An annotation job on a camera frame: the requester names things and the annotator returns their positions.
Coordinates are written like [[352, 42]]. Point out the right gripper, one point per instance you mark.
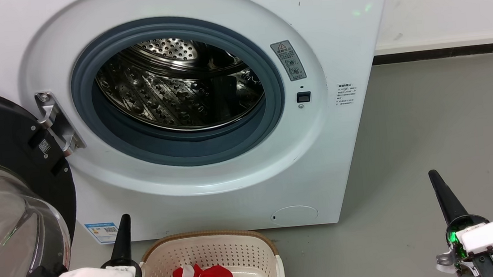
[[457, 238]]

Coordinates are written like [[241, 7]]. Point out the cream plastic laundry basket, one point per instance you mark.
[[249, 256]]

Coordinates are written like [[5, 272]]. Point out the stainless steel washing machine drum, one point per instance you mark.
[[165, 92]]

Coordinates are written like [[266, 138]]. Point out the black round washer door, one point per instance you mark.
[[1, 130]]

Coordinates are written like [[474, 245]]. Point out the blue energy label sticker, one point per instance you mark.
[[102, 233]]

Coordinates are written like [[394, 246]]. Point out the grey rubber door gasket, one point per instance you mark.
[[148, 148]]

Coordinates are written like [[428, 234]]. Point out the white front-load washing machine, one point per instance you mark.
[[338, 156]]

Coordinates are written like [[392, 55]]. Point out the small QR sticker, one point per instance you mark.
[[44, 145]]

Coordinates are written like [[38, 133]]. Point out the silver door hinge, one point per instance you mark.
[[56, 123]]

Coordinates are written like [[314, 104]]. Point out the white and black baseboard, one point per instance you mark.
[[441, 49]]

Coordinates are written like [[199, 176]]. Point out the round filter cover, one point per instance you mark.
[[294, 215]]

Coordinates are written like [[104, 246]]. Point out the black door latch slot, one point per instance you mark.
[[303, 97]]

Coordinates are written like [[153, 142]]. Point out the grey warning sticker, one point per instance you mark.
[[288, 60]]

